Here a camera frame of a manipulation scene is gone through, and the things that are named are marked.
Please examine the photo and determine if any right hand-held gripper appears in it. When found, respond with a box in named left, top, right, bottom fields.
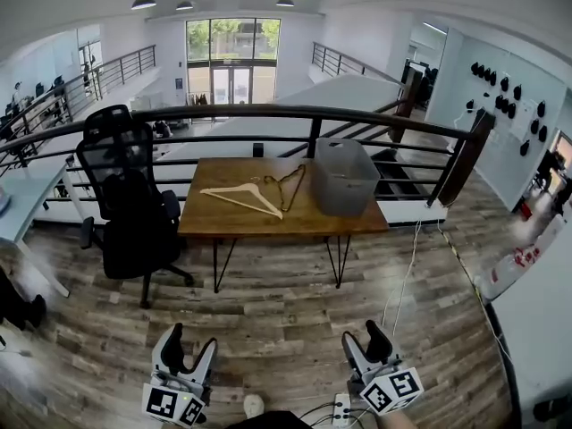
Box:
left=341, top=319, right=425, bottom=416

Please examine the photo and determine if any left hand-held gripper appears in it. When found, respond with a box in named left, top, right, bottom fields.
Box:
left=141, top=322, right=219, bottom=428

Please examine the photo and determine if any grey plastic storage bin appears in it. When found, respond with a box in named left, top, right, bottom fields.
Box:
left=315, top=137, right=381, bottom=217

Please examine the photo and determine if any wooden clothes hanger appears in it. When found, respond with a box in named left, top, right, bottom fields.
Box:
left=199, top=176, right=284, bottom=220

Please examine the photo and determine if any thin metal wire hanger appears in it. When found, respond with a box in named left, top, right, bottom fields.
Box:
left=263, top=164, right=307, bottom=212

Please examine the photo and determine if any person's right forearm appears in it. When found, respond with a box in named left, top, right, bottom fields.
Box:
left=391, top=408, right=424, bottom=429

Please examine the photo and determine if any white power strip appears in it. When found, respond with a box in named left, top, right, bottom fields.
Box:
left=333, top=393, right=352, bottom=421

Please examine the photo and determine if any black hairpin table leg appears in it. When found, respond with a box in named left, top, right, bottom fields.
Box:
left=324, top=234, right=352, bottom=290
left=213, top=239, right=238, bottom=294

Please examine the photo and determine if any person's black shirt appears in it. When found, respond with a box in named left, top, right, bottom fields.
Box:
left=225, top=410, right=314, bottom=429

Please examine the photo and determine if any black mesh office chair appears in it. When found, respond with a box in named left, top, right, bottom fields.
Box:
left=74, top=104, right=196, bottom=310

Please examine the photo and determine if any white desk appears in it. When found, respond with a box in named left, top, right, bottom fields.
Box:
left=0, top=155, right=81, bottom=299
left=484, top=257, right=572, bottom=429

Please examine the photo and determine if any plastic bag with red print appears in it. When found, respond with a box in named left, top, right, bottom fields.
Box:
left=474, top=228, right=565, bottom=302

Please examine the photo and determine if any black metal balcony railing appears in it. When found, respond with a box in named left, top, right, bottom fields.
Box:
left=0, top=45, right=157, bottom=151
left=311, top=41, right=403, bottom=89

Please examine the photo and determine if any white cable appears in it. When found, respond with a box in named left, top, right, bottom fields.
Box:
left=382, top=219, right=424, bottom=337

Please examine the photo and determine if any brown wooden stair post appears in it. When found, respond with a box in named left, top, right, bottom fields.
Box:
left=391, top=69, right=424, bottom=143

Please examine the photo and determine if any group of black wall caps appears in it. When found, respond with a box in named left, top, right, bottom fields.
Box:
left=464, top=60, right=549, bottom=156

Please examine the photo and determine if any glass entrance window wall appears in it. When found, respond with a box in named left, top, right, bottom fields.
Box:
left=185, top=18, right=282, bottom=105

